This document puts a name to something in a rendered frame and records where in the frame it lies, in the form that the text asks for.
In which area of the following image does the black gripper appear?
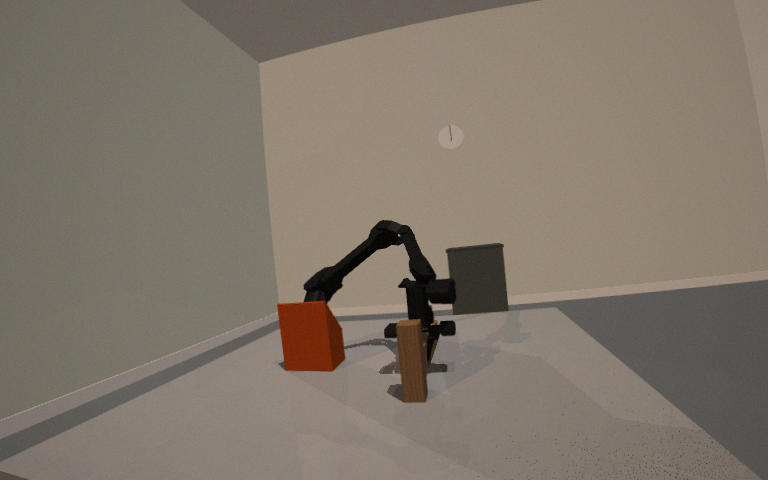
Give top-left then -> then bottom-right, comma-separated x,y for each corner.
384,303 -> 456,360

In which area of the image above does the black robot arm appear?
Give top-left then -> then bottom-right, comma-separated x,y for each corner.
304,220 -> 456,306

